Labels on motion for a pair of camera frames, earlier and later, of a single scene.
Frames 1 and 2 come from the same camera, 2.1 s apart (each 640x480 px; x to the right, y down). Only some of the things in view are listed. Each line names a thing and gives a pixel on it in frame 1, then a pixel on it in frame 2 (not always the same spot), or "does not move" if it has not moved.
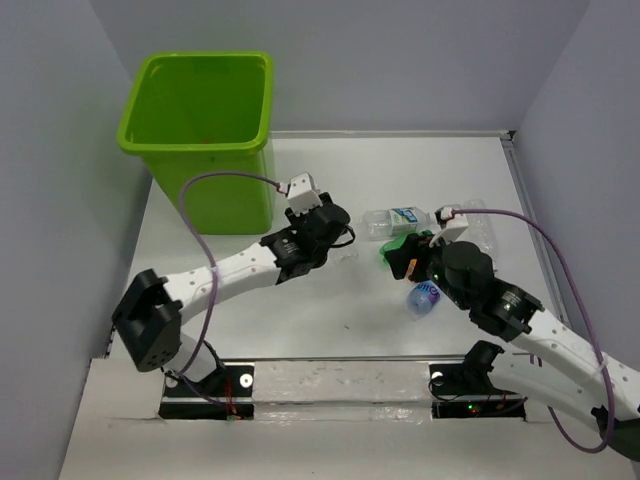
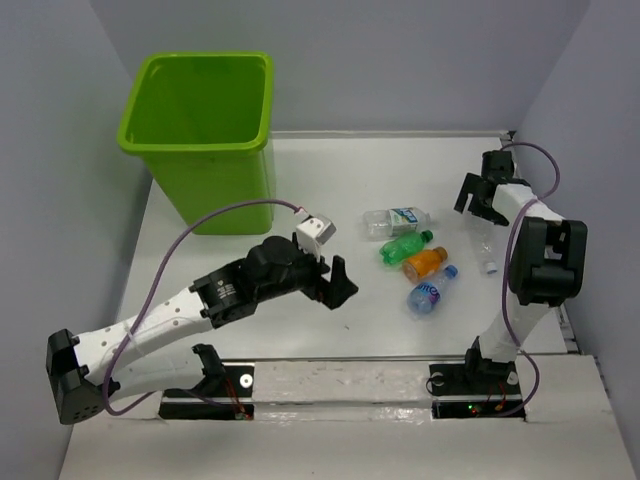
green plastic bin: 197,111 does not move
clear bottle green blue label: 394,223 does not move
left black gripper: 296,221 to 332,292
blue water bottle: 422,298 does not move
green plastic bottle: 397,243 does not move
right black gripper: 414,246 to 471,186
